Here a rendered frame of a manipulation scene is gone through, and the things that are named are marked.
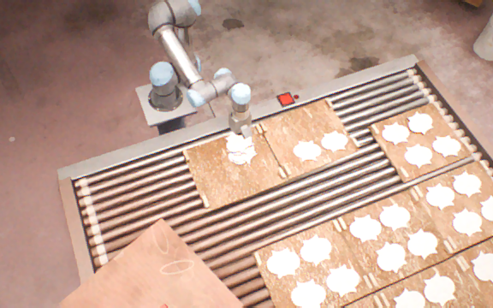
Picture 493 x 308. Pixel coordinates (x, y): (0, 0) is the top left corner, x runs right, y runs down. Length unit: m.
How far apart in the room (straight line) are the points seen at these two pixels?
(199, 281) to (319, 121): 1.03
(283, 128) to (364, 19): 2.28
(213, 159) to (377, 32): 2.51
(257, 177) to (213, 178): 0.21
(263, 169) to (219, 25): 2.18
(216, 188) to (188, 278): 0.46
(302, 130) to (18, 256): 2.01
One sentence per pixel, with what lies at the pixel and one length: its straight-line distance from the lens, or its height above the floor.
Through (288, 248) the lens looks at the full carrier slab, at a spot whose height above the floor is 0.94.
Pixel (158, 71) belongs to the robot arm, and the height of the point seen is 1.11.
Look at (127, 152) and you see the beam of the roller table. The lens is 2.16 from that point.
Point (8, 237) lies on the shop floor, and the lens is 3.23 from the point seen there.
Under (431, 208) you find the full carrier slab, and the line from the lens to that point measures 2.17.
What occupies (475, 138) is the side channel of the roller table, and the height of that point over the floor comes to 0.95.
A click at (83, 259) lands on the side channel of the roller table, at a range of 1.96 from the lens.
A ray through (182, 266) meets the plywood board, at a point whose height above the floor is 1.04.
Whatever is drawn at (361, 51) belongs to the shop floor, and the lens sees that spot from 3.95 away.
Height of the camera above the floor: 2.74
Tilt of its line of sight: 61 degrees down
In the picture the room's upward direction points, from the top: 5 degrees clockwise
